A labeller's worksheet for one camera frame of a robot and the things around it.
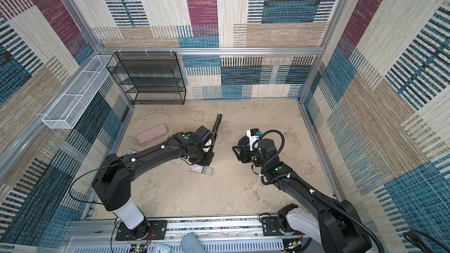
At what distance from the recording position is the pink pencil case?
1011 millimetres

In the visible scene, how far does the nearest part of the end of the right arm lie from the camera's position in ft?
2.09

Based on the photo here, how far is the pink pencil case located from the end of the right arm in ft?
1.56
